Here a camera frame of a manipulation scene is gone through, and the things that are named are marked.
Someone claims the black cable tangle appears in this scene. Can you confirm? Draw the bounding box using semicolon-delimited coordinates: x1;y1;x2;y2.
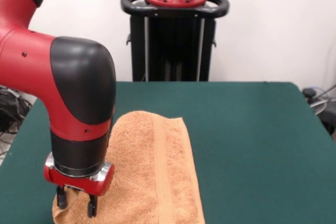
301;83;336;116
0;86;34;158

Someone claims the tan terry towel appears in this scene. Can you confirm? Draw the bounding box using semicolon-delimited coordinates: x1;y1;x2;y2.
52;110;206;224

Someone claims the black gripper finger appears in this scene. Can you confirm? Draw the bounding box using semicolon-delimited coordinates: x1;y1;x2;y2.
56;185;68;210
87;194;99;218

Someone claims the dark green table cloth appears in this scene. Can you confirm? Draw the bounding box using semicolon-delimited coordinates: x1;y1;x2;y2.
0;81;336;224

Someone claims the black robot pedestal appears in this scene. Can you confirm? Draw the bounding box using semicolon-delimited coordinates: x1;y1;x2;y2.
120;0;231;82

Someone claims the round black base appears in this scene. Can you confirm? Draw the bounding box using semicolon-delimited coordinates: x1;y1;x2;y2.
316;102;336;137

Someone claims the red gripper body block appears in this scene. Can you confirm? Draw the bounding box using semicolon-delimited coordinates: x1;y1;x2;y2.
43;166;116;197

